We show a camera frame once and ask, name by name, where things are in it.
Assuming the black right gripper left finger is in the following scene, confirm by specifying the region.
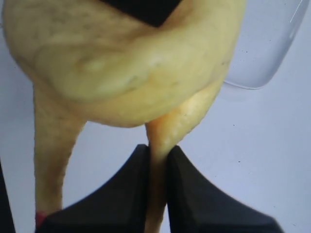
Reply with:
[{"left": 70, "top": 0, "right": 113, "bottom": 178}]
[{"left": 40, "top": 144, "right": 150, "bottom": 233}]

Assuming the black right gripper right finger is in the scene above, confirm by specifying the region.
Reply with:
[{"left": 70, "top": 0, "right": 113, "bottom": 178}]
[{"left": 166, "top": 146, "right": 279, "bottom": 233}]

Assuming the yellow rubber chicken toy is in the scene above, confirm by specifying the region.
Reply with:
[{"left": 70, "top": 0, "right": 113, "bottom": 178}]
[{"left": 2, "top": 0, "right": 246, "bottom": 233}]

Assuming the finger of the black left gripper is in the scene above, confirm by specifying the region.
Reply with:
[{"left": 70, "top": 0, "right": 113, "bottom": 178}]
[{"left": 103, "top": 0, "right": 181, "bottom": 27}]

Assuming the white square plate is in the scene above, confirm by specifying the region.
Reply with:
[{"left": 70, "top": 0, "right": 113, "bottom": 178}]
[{"left": 225, "top": 0, "right": 310, "bottom": 90}]

